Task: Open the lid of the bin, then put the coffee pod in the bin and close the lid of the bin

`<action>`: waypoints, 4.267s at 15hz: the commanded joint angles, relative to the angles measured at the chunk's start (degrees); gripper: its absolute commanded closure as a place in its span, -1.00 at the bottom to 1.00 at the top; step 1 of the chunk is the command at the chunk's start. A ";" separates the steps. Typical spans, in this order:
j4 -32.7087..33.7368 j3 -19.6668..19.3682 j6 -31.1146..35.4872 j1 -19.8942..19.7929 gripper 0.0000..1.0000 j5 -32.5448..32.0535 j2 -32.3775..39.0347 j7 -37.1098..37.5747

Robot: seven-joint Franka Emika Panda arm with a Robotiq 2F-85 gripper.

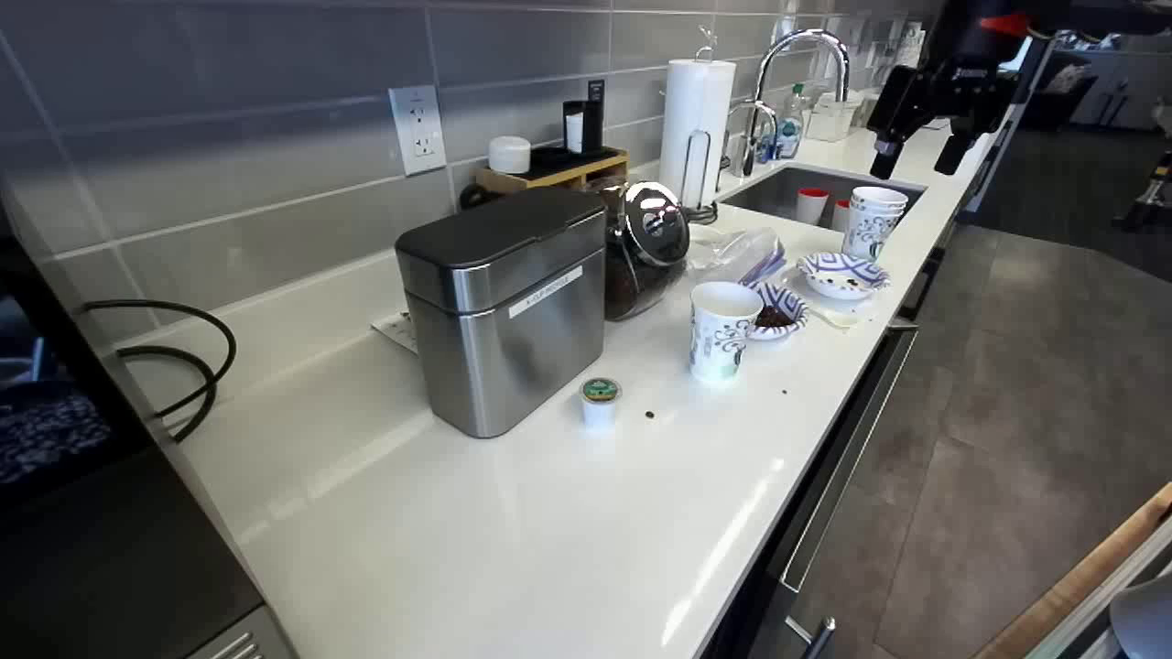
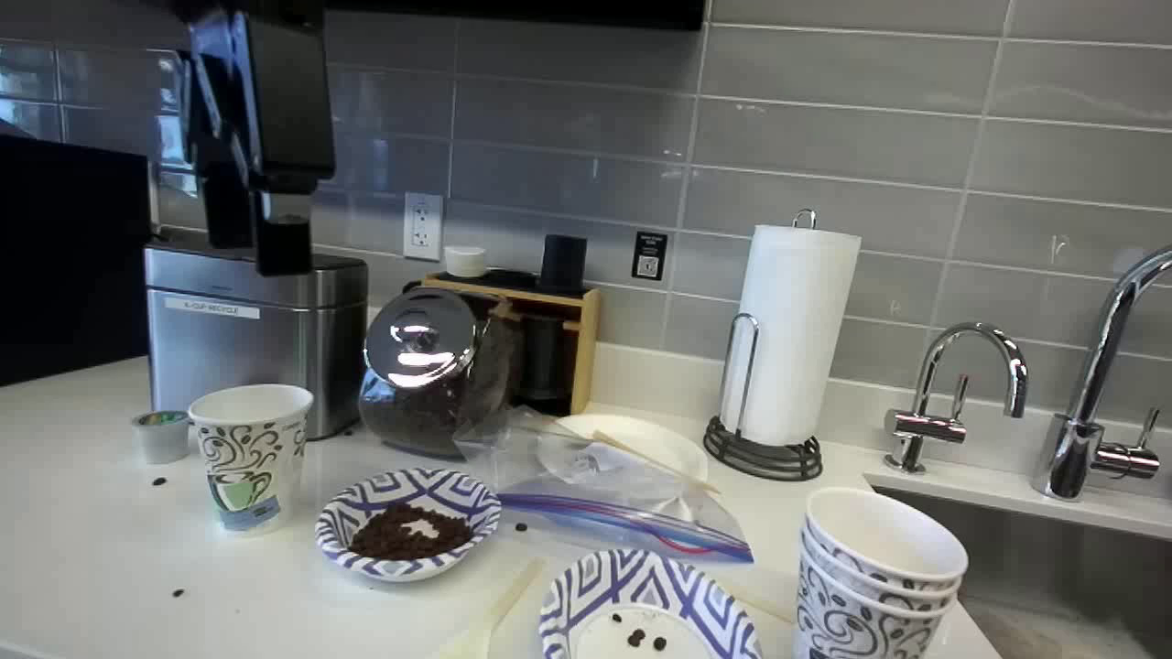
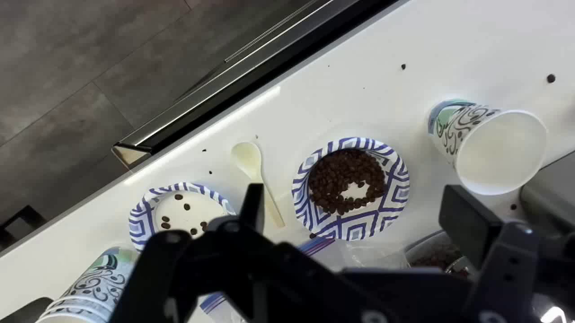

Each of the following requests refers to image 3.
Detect white patterned mug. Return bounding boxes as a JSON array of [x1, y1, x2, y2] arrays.
[[34, 245, 144, 323]]

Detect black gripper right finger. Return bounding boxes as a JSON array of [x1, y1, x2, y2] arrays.
[[438, 183, 575, 323]]

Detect cream plastic spoon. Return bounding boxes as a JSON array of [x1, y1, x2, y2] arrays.
[[230, 139, 287, 229]]

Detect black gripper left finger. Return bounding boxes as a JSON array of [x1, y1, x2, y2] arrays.
[[110, 181, 284, 323]]

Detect blue paper plate, few beans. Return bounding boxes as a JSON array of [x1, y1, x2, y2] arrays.
[[128, 181, 237, 253]]

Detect printed paper cup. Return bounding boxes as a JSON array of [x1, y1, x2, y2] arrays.
[[426, 96, 550, 197]]

